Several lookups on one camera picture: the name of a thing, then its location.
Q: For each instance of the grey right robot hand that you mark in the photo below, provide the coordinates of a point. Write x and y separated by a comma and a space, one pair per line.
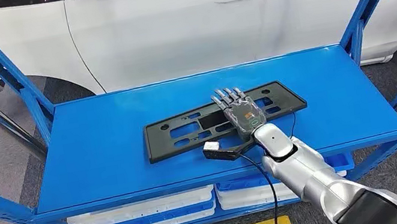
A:
245, 117

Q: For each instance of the black plastic frame part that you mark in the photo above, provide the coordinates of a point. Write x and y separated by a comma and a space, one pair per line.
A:
163, 141

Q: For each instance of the blue steel shelf rack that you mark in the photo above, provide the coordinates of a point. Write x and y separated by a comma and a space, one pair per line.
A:
106, 142

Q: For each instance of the white car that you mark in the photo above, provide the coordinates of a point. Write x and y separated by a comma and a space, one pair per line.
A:
169, 31

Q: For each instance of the black camera bracket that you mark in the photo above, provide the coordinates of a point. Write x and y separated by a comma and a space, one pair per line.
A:
246, 145

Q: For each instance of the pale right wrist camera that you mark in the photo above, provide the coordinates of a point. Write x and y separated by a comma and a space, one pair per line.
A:
212, 146

